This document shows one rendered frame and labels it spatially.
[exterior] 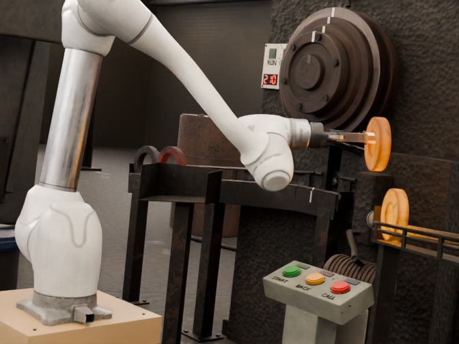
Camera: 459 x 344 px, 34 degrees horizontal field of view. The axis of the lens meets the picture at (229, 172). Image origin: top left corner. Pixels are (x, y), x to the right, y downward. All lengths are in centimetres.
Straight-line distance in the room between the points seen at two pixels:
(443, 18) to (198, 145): 317
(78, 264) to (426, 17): 144
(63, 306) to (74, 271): 9
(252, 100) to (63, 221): 1025
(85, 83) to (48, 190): 30
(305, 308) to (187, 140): 392
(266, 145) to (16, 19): 310
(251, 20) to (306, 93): 964
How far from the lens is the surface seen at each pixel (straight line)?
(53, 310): 184
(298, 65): 261
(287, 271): 174
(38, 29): 491
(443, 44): 255
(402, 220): 215
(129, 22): 188
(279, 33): 306
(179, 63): 194
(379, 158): 212
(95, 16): 189
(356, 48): 254
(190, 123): 550
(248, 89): 1205
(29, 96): 517
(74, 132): 200
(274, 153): 192
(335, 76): 250
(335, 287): 164
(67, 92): 201
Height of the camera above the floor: 97
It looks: 5 degrees down
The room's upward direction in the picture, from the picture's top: 6 degrees clockwise
